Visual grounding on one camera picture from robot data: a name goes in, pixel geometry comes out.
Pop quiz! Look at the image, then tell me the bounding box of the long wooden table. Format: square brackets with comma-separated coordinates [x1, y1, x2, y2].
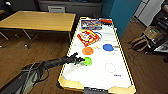
[0, 10, 77, 42]

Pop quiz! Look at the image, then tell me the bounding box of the red and black item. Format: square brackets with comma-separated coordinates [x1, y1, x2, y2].
[99, 18, 113, 25]

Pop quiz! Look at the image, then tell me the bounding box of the brown backpack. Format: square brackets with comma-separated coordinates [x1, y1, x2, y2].
[129, 35, 150, 53]

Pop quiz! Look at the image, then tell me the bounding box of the yellow air hockey table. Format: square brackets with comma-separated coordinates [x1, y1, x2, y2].
[57, 17, 137, 94]

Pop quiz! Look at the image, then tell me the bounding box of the open cardboard box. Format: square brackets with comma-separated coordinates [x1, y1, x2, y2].
[143, 26, 163, 42]

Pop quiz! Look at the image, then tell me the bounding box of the dark grey sofa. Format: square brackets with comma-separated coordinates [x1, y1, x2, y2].
[36, 0, 103, 16]

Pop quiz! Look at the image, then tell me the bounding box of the colourful game box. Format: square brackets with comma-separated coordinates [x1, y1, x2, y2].
[80, 19, 103, 31]

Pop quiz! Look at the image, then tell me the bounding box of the grey sofa cushion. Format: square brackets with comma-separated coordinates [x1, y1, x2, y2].
[47, 5, 67, 14]

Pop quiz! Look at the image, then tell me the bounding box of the blue round paddle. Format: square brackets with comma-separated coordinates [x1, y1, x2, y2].
[102, 43, 116, 52]

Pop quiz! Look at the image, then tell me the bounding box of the small green bowl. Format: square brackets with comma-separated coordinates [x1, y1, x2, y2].
[83, 57, 93, 66]

